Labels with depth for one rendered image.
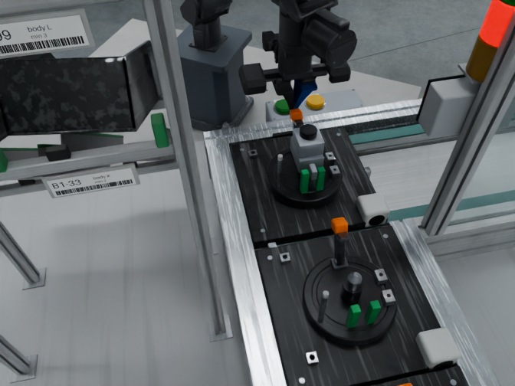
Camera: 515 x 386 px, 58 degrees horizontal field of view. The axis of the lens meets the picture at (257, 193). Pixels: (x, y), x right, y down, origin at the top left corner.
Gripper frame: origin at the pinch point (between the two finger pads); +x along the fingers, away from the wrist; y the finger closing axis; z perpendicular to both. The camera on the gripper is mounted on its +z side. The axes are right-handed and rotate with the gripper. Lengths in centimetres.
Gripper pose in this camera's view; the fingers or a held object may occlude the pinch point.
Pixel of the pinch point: (293, 96)
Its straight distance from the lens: 86.0
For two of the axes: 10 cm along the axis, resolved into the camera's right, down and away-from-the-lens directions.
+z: -2.0, -7.6, 6.2
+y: -9.8, 1.6, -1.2
